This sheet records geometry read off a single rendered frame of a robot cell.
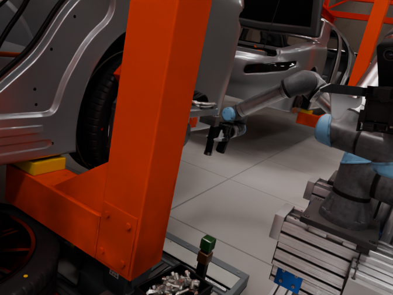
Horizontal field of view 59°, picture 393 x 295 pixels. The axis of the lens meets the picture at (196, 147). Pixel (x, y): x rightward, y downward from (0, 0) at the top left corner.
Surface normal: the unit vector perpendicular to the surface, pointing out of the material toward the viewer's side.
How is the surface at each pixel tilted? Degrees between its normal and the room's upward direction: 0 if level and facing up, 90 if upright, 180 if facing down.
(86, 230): 90
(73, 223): 90
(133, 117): 90
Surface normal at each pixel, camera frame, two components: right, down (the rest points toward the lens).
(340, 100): 0.22, 0.27
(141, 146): -0.52, 0.14
